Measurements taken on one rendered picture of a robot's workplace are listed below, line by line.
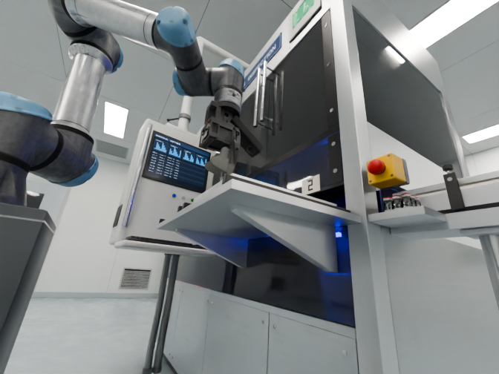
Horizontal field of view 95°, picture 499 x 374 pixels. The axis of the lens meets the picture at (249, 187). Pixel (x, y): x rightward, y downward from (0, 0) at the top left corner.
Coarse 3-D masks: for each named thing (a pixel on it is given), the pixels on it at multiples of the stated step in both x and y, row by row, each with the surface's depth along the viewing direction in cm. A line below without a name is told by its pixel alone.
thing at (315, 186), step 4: (316, 176) 80; (304, 180) 85; (308, 180) 83; (316, 180) 80; (304, 184) 85; (308, 184) 83; (316, 184) 79; (304, 188) 84; (316, 188) 79; (304, 192) 84; (308, 192) 82; (312, 192) 80
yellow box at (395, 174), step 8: (384, 160) 60; (392, 160) 58; (400, 160) 60; (392, 168) 58; (400, 168) 59; (368, 176) 63; (376, 176) 61; (384, 176) 59; (392, 176) 57; (400, 176) 58; (376, 184) 62; (384, 184) 61; (392, 184) 61; (400, 184) 61
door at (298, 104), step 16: (320, 32) 101; (304, 48) 109; (320, 48) 98; (288, 64) 119; (304, 64) 106; (320, 64) 96; (272, 80) 130; (288, 80) 115; (304, 80) 103; (320, 80) 93; (272, 96) 125; (288, 96) 111; (304, 96) 100; (320, 96) 91; (272, 112) 121; (288, 112) 108; (304, 112) 97; (320, 112) 88; (272, 128) 117; (288, 128) 104; (304, 128) 94; (320, 128) 86; (272, 144) 113; (288, 144) 101; (272, 160) 110
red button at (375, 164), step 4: (372, 160) 60; (376, 160) 59; (380, 160) 59; (368, 164) 61; (372, 164) 59; (376, 164) 58; (380, 164) 58; (384, 164) 58; (368, 168) 60; (372, 168) 59; (376, 168) 58; (380, 168) 58; (384, 168) 58; (372, 172) 59; (376, 172) 59; (380, 172) 59
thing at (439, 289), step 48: (384, 240) 63; (432, 240) 79; (192, 288) 154; (432, 288) 70; (480, 288) 91; (192, 336) 136; (240, 336) 96; (288, 336) 74; (336, 336) 60; (432, 336) 63; (480, 336) 79
